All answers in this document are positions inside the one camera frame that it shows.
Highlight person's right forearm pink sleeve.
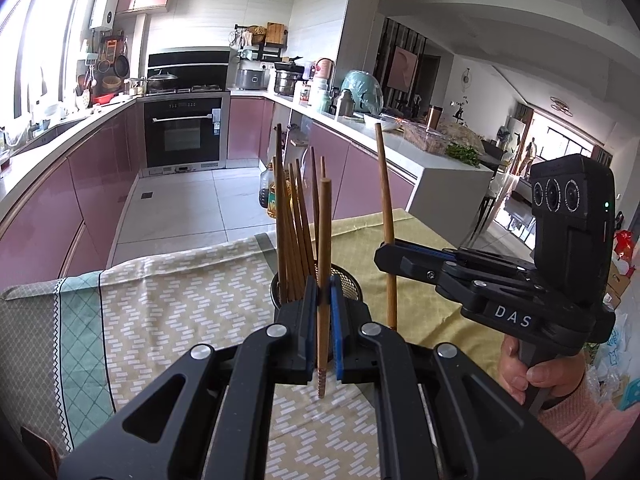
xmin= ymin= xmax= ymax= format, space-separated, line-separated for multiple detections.
xmin=537 ymin=370 xmax=636 ymax=480

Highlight black range hood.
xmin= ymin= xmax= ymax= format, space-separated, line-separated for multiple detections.
xmin=147 ymin=47 xmax=231 ymax=92

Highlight green leafy vegetables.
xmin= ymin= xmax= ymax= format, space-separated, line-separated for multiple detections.
xmin=446 ymin=144 xmax=482 ymax=168

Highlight bundle of wooden chopsticks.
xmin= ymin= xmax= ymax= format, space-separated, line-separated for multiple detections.
xmin=271 ymin=123 xmax=327 ymax=306

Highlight white water heater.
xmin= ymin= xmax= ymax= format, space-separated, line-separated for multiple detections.
xmin=89 ymin=0 xmax=123 ymax=30

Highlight red bag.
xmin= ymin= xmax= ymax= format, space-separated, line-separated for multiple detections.
xmin=614 ymin=230 xmax=635 ymax=261

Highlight dark slatted partition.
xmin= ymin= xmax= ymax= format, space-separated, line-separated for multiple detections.
xmin=375 ymin=17 xmax=426 ymax=111

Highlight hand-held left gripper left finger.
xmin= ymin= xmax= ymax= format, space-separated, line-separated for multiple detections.
xmin=57 ymin=275 xmax=321 ymax=480

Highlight patterned green beige tablecloth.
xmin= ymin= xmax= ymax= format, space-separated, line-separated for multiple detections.
xmin=0 ymin=232 xmax=381 ymax=480

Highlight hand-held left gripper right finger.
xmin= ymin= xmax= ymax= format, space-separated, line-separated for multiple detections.
xmin=330 ymin=274 xmax=586 ymax=480

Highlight dark sauce bottle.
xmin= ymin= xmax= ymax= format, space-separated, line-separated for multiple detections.
xmin=259 ymin=167 xmax=276 ymax=209

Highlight stainless steel stockpot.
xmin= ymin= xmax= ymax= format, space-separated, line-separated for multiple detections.
xmin=274 ymin=71 xmax=301 ymax=96

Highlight silver rice cooker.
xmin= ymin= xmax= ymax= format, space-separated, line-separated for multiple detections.
xmin=235 ymin=67 xmax=271 ymax=92

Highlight white shallow bowl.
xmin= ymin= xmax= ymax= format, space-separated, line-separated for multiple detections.
xmin=362 ymin=114 xmax=401 ymax=131

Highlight black mesh utensil holder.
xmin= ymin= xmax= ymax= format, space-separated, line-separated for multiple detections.
xmin=270 ymin=264 xmax=365 ymax=311

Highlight hanging kitchen utensil rack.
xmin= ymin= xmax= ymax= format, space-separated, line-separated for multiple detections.
xmin=75 ymin=35 xmax=132 ymax=111

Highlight pink base cabinets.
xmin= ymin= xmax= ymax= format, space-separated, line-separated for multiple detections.
xmin=227 ymin=96 xmax=416 ymax=221
xmin=0 ymin=100 xmax=146 ymax=291

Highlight black wall shelf rack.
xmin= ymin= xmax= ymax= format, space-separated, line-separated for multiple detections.
xmin=235 ymin=22 xmax=290 ymax=63

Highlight person's right hand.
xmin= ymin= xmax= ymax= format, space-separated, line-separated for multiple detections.
xmin=496 ymin=332 xmax=587 ymax=406

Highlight clear plastic food container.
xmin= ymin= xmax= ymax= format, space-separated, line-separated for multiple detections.
xmin=402 ymin=122 xmax=451 ymax=153

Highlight spiral-tipped wooden chopstick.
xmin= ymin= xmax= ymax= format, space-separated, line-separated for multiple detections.
xmin=316 ymin=178 xmax=333 ymax=400
xmin=375 ymin=121 xmax=399 ymax=332

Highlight built-in black oven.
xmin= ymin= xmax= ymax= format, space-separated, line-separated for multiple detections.
xmin=144 ymin=96 xmax=230 ymax=173

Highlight black wok with lid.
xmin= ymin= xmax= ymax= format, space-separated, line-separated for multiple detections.
xmin=146 ymin=71 xmax=179 ymax=92

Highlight white teal printed bag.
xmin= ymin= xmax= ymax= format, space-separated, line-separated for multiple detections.
xmin=587 ymin=305 xmax=640 ymax=411

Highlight kitchen window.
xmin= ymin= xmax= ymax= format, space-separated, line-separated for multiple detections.
xmin=0 ymin=0 xmax=96 ymax=126

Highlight plain yellow cloth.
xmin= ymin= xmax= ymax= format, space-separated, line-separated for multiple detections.
xmin=310 ymin=208 xmax=506 ymax=376

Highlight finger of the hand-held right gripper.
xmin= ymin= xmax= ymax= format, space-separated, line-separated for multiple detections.
xmin=397 ymin=241 xmax=461 ymax=261
xmin=374 ymin=243 xmax=452 ymax=287

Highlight kitchen sink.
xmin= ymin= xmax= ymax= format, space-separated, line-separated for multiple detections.
xmin=15 ymin=120 xmax=86 ymax=156

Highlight pink wall picture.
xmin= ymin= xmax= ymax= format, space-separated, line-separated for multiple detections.
xmin=387 ymin=46 xmax=418 ymax=93

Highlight teal mesh food cover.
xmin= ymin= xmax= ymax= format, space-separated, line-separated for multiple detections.
xmin=341 ymin=70 xmax=385 ymax=115

